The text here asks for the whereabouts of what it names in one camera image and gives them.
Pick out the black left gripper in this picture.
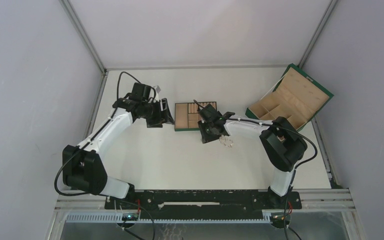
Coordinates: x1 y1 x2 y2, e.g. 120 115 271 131
141 98 175 128

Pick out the silver crystal necklace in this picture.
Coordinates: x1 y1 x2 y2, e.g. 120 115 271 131
219 134 235 149

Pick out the green jewelry tray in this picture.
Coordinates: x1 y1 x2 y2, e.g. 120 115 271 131
174 102 202 132

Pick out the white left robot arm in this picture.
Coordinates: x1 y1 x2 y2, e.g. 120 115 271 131
56 82 175 209

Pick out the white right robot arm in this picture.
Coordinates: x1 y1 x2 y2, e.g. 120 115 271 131
197 104 308 208

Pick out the green open jewelry box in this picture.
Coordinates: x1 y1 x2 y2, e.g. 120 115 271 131
245 63 334 131

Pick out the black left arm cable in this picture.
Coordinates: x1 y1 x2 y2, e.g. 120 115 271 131
54 71 160 198

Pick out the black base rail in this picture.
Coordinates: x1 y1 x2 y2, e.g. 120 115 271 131
104 189 303 221

